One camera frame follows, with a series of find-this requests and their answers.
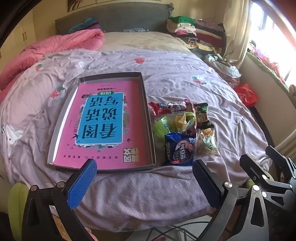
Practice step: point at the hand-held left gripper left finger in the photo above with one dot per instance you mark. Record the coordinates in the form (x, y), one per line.
(82, 183)

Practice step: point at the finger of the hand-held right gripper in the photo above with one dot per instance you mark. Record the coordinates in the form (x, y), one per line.
(254, 168)
(281, 160)

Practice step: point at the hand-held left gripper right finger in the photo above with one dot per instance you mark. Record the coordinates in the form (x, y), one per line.
(208, 185)

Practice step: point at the shallow pink printed cardboard box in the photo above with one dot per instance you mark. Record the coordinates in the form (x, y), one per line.
(69, 150)

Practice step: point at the clear biscuit packet green label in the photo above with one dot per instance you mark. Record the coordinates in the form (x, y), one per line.
(208, 143)

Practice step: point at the blue cookie packet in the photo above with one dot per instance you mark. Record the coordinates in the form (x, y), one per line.
(178, 150)

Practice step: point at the yellow pastry clear packet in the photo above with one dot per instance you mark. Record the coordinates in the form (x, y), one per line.
(181, 121)

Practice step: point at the black green snack packet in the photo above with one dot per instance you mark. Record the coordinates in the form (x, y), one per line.
(202, 115)

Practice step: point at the lime green clear packet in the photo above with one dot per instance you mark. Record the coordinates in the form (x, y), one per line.
(161, 126)

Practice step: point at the red cartoon snack packet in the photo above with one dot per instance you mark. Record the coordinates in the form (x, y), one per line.
(161, 109)

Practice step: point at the lime green chair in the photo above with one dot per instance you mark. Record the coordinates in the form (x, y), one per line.
(17, 201)

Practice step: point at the red plastic bag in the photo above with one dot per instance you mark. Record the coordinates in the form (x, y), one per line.
(246, 93)

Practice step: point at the floral window seat cushion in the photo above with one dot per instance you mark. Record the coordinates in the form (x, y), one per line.
(266, 62)

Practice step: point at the crumpled white green clothes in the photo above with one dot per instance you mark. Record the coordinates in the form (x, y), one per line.
(224, 67)

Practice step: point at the purple strawberry print blanket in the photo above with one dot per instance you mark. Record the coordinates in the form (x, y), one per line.
(185, 69)

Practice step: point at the cream curtain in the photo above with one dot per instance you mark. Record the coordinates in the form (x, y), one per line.
(238, 30)

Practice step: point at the pink quilt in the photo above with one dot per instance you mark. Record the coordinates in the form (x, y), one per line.
(57, 44)

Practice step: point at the pile of folded clothes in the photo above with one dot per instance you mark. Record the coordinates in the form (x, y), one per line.
(198, 32)

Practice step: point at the beige bed sheet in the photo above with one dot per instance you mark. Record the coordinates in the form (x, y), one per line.
(143, 41)

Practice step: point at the cream wardrobe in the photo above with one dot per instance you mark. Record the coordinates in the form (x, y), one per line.
(25, 34)

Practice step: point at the teal striped pillow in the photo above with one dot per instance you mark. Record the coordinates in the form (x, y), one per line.
(87, 24)

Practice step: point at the dark patterned cloth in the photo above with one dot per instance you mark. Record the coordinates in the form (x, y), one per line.
(134, 30)

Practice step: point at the grey padded headboard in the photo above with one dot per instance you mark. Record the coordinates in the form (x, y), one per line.
(129, 18)

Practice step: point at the blossom wall painting panel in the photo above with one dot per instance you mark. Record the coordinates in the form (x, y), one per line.
(78, 4)

